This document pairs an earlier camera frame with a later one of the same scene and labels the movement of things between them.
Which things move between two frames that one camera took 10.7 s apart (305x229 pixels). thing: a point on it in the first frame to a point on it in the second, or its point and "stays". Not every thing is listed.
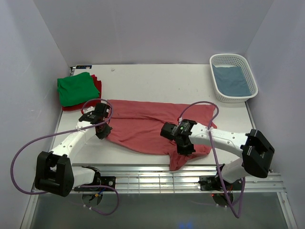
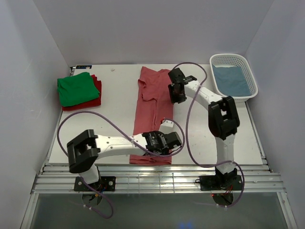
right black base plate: [213, 183] stays
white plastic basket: [226, 60] stays
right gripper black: [185, 148] to [175, 90]
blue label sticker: [84, 67] stays
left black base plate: [106, 181] stays
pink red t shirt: [136, 124] to [152, 106]
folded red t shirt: [89, 103] stays
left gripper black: [103, 131] to [173, 139]
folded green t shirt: [76, 88] stays
